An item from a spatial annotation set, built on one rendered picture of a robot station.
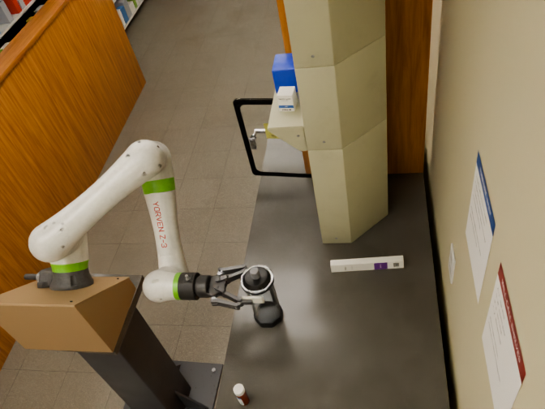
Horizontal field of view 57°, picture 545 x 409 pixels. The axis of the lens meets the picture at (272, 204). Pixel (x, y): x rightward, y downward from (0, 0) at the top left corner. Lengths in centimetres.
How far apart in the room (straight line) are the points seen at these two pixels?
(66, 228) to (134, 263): 177
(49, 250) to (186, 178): 224
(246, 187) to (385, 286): 198
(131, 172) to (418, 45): 103
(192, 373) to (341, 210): 141
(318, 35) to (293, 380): 103
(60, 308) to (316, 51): 110
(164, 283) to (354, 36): 96
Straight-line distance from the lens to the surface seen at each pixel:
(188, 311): 308
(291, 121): 159
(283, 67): 168
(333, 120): 154
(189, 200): 368
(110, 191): 166
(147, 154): 162
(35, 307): 179
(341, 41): 142
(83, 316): 175
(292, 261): 192
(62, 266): 190
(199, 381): 282
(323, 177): 170
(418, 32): 182
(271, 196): 217
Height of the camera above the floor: 246
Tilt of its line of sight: 45 degrees down
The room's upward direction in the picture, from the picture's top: 14 degrees counter-clockwise
